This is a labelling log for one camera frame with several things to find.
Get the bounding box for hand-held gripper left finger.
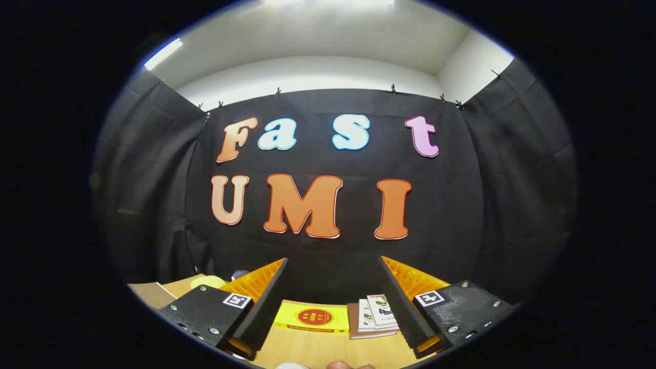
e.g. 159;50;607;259
156;257;289;362

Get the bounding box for yellow book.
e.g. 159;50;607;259
273;301;351;334

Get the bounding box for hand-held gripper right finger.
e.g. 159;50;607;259
378;255;518;360

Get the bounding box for brown fabric storage box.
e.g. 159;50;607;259
127;282;177;311

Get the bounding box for yellow bun plush toy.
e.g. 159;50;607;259
191;275;227;289

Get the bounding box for row of small cloth clips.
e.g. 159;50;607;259
159;69;505;112

